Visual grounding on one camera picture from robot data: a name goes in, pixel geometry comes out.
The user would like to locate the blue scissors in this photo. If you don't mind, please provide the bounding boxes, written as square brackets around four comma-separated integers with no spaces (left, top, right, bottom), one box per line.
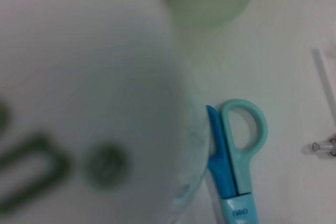
[206,99,269,224]

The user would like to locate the clear green-labelled water bottle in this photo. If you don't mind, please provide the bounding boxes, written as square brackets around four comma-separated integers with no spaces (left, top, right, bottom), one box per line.
[0,0,213,224]

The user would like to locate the grey and clear pen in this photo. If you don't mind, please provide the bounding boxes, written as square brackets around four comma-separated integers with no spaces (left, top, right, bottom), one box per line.
[304,138,336,159]

